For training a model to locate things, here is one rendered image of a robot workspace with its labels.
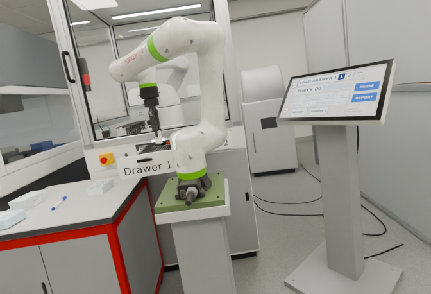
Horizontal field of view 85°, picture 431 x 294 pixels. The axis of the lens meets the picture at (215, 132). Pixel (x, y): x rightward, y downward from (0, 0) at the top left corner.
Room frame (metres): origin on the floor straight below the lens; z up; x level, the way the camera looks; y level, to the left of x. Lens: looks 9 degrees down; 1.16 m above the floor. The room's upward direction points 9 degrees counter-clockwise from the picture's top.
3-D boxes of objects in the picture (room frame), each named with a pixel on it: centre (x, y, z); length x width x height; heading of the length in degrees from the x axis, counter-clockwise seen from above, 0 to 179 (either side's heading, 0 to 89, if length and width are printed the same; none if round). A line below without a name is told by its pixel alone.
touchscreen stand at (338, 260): (1.21, -0.60, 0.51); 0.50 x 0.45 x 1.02; 128
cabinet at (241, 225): (1.94, 0.33, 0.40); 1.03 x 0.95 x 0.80; 91
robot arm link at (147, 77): (1.24, 0.31, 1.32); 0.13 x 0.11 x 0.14; 139
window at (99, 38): (1.49, 0.33, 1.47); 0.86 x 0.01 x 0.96; 91
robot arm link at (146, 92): (1.25, 0.31, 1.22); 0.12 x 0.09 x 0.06; 91
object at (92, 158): (1.95, 0.34, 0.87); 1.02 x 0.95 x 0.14; 91
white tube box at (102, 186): (1.19, 0.64, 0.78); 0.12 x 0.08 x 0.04; 178
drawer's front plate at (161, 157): (1.14, 0.36, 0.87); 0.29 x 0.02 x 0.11; 91
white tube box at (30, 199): (1.13, 0.97, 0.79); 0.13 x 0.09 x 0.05; 174
